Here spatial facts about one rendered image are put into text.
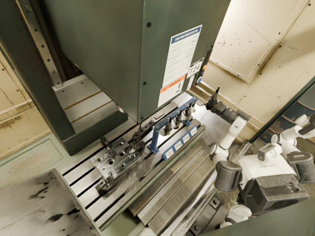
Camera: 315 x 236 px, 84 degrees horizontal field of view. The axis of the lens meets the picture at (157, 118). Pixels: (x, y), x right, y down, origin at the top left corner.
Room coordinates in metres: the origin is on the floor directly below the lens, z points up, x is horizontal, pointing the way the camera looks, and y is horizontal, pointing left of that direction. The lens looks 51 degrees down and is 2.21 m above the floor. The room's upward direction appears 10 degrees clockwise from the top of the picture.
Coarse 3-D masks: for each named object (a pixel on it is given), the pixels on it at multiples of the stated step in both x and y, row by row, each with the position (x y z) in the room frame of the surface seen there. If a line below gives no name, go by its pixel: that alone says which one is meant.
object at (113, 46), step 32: (64, 0) 0.67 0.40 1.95; (96, 0) 0.54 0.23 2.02; (128, 0) 0.45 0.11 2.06; (160, 0) 0.46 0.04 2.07; (192, 0) 0.57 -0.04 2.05; (224, 0) 0.73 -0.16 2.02; (64, 32) 0.72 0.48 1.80; (96, 32) 0.55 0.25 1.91; (128, 32) 0.45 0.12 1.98; (160, 32) 0.48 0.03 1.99; (96, 64) 0.58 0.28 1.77; (128, 64) 0.45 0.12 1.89; (160, 64) 0.49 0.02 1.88; (128, 96) 0.45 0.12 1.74
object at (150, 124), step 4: (152, 120) 0.97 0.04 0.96; (148, 124) 0.92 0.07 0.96; (152, 124) 0.93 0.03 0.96; (144, 128) 0.87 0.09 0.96; (148, 128) 0.88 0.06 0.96; (152, 128) 0.93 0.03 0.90; (140, 132) 0.82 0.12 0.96; (144, 132) 0.84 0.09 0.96; (136, 136) 0.77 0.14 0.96; (140, 136) 0.79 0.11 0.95; (136, 140) 0.77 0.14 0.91
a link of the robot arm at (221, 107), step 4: (216, 104) 0.90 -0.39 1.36; (220, 104) 0.91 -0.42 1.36; (224, 104) 0.92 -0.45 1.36; (212, 108) 0.87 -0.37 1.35; (216, 108) 0.87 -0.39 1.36; (220, 108) 0.88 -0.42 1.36; (224, 108) 0.88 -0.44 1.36; (228, 108) 0.87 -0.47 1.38; (212, 112) 0.86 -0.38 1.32; (216, 112) 0.86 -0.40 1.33; (220, 112) 0.85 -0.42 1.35; (224, 112) 0.84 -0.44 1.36; (228, 112) 0.84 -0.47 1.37; (224, 116) 0.82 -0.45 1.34; (228, 116) 0.82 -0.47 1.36
